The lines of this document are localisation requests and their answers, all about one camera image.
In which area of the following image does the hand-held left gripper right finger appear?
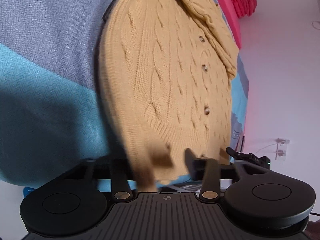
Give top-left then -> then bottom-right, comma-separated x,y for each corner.
184,148 -> 273,202

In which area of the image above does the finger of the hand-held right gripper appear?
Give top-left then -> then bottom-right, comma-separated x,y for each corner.
226,147 -> 241,158

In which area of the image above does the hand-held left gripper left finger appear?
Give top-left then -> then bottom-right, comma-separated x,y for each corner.
64,158 -> 134,202

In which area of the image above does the tan cable-knit cardigan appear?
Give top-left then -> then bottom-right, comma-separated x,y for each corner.
96,0 -> 238,193

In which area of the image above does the blue grey patterned bedsheet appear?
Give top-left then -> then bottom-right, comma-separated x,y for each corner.
0,0 -> 250,193

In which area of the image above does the pink blanket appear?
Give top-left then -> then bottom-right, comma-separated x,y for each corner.
205,0 -> 242,50

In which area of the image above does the white cable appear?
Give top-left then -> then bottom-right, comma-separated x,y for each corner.
255,143 -> 277,155

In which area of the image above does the white wall socket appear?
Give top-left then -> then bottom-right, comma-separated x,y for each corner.
274,138 -> 290,160

